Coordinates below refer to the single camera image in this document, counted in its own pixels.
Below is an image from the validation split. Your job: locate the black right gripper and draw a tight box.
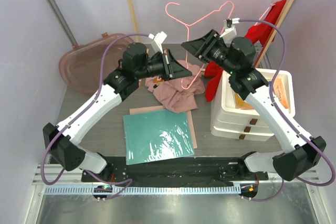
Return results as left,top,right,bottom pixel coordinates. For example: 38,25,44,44
181,30,238,76

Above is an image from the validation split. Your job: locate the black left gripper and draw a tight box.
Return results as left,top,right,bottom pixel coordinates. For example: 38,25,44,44
135,48,192,81

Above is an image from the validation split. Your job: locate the pink t shirt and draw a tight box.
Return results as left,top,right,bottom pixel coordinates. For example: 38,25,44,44
145,60,205,113

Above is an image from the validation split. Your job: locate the pink wire hanger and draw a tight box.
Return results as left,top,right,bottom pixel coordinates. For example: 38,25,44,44
165,0,235,90
259,0,276,20

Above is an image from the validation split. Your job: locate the red t shirt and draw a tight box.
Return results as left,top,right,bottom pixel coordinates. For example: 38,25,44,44
204,0,287,102

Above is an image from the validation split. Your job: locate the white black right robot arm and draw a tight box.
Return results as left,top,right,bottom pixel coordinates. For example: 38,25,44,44
181,30,326,181

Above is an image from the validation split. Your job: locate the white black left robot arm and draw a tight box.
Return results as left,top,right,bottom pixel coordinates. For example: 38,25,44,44
43,42,192,182

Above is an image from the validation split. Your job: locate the pink board under mat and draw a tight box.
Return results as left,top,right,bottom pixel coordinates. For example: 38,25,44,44
129,105,197,148

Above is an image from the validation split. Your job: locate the green cutting mat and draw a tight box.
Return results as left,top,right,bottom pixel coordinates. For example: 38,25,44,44
123,110,194,165

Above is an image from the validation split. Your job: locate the white drawer storage box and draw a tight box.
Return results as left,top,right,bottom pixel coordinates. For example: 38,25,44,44
211,68,296,141

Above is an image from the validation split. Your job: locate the pink plastic basket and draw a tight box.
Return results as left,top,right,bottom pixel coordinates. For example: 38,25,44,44
59,33,134,96

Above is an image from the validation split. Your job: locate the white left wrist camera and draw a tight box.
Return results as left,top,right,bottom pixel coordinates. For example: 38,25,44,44
148,31,167,53

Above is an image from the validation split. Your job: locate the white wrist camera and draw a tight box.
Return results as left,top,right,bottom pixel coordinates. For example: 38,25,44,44
148,31,167,53
220,18,240,41

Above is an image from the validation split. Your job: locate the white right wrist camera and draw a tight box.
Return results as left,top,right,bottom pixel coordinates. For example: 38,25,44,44
220,18,240,41

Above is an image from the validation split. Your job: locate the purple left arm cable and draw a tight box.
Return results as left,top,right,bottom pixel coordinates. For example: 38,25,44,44
40,33,150,186

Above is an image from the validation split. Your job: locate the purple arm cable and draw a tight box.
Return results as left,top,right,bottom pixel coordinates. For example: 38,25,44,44
40,33,150,186
237,18,336,202

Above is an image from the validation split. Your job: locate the wooden clothes rack frame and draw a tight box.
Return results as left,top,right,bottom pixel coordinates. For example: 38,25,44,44
121,0,312,72

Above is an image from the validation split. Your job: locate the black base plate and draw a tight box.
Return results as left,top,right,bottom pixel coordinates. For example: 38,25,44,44
81,155,269,186

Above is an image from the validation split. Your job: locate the white slotted cable duct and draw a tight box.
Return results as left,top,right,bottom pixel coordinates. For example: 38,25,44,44
44,184,241,196

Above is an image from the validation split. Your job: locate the metal corner post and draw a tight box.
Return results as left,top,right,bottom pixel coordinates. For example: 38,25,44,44
46,0,78,48

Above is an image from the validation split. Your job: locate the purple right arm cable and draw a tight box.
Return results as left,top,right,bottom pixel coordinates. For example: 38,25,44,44
237,18,336,202

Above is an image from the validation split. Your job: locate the aluminium rail frame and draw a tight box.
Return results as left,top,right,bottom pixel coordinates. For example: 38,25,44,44
24,159,326,224

